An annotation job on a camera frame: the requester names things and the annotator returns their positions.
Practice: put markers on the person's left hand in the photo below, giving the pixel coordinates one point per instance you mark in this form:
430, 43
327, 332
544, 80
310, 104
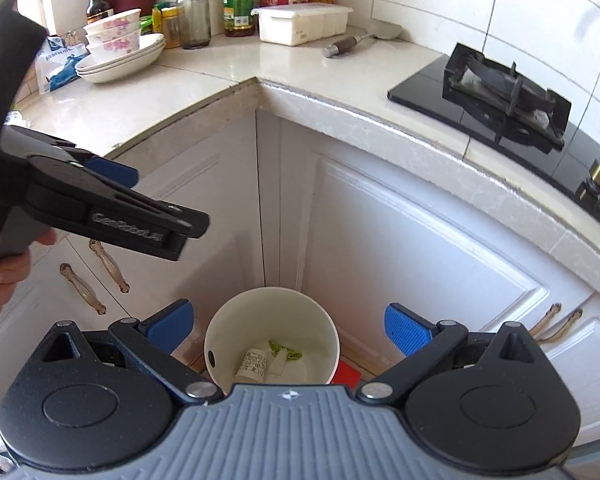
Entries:
10, 267

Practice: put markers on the small yellow jar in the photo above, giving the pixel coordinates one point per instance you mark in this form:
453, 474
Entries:
171, 27

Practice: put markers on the black glass gas stove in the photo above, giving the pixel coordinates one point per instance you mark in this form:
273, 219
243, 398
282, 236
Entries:
425, 90

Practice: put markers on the black stove pan support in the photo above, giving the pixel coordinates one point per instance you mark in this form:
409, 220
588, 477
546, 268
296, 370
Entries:
505, 90

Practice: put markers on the red flat object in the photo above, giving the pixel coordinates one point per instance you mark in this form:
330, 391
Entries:
347, 374

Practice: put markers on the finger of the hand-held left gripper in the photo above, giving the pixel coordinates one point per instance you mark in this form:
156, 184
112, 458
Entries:
130, 215
112, 170

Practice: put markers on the small dark green cabbage leaf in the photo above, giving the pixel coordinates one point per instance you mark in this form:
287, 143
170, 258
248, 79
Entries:
290, 352

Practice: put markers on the blue and white plastic bag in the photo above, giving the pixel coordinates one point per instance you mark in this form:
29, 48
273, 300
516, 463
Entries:
60, 67

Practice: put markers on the large white cabinet door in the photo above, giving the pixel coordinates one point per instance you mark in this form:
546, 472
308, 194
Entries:
405, 240

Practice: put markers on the floral white bowl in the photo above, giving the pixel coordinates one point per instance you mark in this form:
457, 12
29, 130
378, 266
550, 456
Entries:
117, 36
115, 20
120, 47

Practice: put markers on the white corner cabinet panel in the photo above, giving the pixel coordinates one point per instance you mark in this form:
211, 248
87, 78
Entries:
272, 200

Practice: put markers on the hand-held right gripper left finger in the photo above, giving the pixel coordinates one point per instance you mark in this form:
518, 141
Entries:
172, 325

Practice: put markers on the clear glass bottle dark liquid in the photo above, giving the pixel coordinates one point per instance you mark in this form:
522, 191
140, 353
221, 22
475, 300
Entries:
193, 15

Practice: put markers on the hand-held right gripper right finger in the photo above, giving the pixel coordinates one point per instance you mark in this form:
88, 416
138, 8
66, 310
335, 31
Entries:
405, 330

